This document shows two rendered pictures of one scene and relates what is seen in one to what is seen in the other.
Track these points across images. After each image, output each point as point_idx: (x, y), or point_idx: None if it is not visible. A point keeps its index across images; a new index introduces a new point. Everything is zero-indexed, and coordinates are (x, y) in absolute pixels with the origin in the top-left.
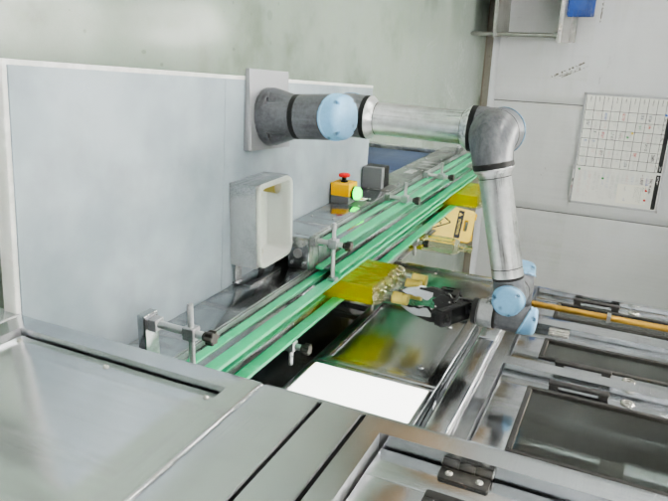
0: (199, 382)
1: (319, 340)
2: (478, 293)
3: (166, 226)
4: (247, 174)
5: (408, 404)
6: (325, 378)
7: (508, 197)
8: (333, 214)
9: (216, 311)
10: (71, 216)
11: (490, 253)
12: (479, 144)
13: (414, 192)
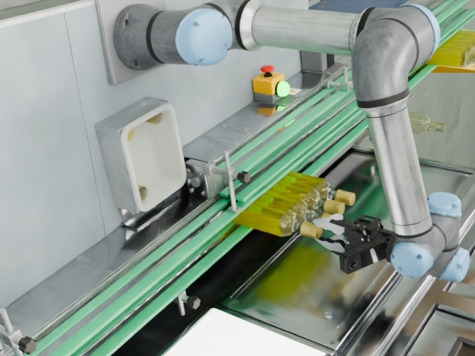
0: None
1: (234, 268)
2: (438, 191)
3: (10, 195)
4: (119, 107)
5: None
6: (216, 332)
7: (401, 138)
8: (249, 121)
9: (87, 271)
10: None
11: (386, 203)
12: (358, 74)
13: None
